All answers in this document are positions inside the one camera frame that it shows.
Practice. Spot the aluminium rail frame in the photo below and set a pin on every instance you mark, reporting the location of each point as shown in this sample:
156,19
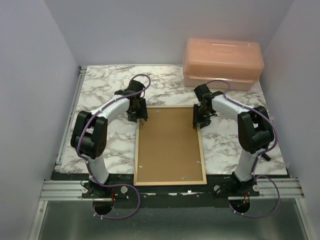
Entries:
69,210

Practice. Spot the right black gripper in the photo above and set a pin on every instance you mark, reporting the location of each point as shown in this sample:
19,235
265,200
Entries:
204,122

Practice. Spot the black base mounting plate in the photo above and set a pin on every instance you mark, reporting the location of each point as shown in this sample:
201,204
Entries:
217,192

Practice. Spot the small black tool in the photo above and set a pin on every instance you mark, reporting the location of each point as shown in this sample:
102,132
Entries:
266,157

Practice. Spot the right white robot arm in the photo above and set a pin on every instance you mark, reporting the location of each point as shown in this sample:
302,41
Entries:
255,131

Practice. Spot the blue wooden picture frame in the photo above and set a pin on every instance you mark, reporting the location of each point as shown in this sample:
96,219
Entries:
136,150

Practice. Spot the orange translucent plastic box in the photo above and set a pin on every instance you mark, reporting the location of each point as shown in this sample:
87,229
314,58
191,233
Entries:
238,62

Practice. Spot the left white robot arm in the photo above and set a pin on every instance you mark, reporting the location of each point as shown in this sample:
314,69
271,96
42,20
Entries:
89,136

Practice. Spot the brown fibreboard backing board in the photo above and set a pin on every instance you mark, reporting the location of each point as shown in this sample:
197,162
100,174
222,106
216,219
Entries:
170,145

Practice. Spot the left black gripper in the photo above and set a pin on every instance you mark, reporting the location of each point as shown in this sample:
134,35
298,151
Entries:
142,114

